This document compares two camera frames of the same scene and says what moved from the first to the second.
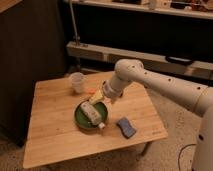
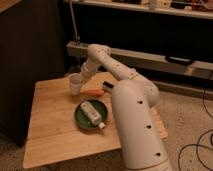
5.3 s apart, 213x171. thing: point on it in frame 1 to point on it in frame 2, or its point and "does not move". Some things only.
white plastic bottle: x=92 y=114 does not move
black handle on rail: x=179 y=60 does not move
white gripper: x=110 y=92 to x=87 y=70
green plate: x=83 y=122 does not move
